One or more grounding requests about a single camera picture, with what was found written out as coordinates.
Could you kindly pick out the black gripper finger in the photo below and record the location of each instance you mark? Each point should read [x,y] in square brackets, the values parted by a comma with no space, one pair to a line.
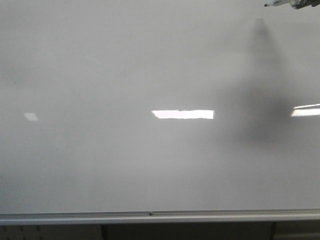
[299,4]

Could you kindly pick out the black whiteboard marker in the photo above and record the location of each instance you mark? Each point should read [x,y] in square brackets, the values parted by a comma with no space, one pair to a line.
[276,3]

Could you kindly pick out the white whiteboard with aluminium frame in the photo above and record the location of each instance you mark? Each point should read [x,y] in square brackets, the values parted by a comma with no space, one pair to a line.
[158,111]

